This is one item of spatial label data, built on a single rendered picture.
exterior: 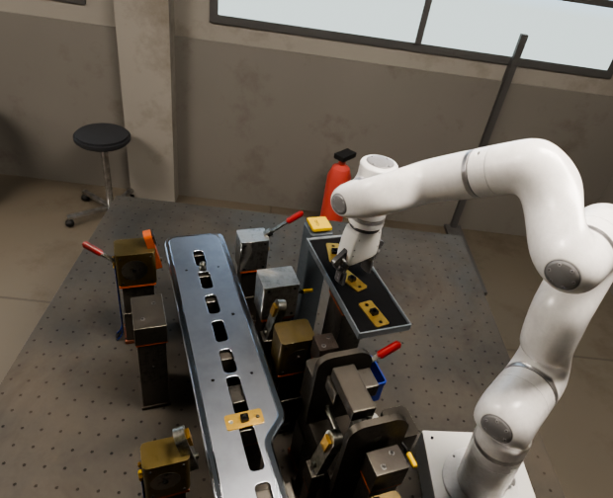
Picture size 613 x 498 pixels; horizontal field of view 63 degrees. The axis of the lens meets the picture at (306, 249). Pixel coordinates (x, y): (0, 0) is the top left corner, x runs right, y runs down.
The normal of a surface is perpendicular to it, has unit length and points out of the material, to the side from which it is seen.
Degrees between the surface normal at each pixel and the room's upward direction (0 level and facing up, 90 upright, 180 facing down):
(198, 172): 90
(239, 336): 0
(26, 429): 0
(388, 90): 90
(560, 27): 90
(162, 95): 90
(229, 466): 0
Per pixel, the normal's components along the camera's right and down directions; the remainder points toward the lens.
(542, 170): -0.41, 0.04
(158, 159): -0.01, 0.60
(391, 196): -0.10, 0.26
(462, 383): 0.13, -0.79
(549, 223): -0.76, -0.33
